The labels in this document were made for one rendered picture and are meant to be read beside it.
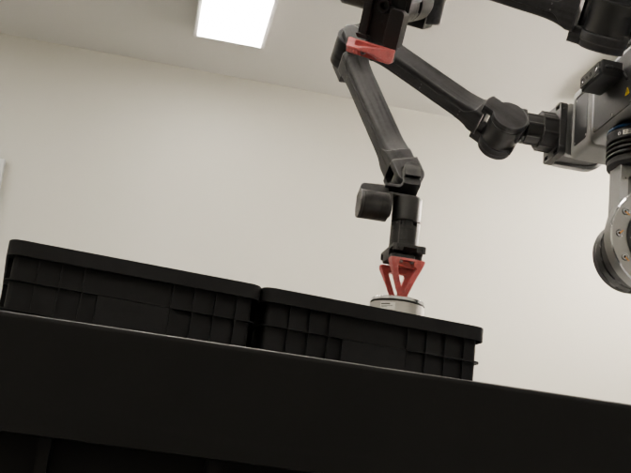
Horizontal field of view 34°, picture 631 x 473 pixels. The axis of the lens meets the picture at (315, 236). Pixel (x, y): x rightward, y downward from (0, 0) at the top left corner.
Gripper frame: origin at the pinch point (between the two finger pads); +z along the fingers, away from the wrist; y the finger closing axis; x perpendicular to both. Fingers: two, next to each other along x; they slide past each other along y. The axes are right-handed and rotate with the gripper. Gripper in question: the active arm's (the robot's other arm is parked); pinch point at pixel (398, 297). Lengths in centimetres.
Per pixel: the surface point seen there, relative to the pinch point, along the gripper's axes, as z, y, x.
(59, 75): -156, -310, -104
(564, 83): -172, -243, 136
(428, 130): -161, -306, 88
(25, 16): -174, -286, -123
